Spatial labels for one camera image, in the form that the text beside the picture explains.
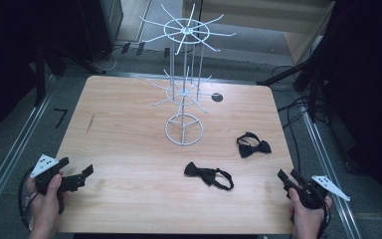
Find black bow tie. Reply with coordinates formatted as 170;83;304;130
236;131;273;159
183;161;235;192

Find person's left hand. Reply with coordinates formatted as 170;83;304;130
25;172;70;232

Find dark cabinet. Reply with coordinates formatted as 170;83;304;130
79;0;124;63

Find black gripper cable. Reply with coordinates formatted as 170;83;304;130
17;167;37;231
316;201;333;239

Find white floor cable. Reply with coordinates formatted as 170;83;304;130
101;45;123;73

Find black floor cables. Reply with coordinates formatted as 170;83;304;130
271;64;317;174

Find black metal stand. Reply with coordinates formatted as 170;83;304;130
256;36;337;123
33;38;107;108

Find white wire display rack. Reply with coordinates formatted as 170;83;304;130
138;3;237;147

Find metal floor rail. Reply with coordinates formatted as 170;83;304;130
298;108;363;239
0;75;57;221

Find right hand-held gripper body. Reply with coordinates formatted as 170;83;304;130
284;174;352;211

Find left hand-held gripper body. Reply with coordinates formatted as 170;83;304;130
29;153;88;214

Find person's right hand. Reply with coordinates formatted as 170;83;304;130
287;187;333;233

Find light wooden furniture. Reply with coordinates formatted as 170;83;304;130
182;0;336;65

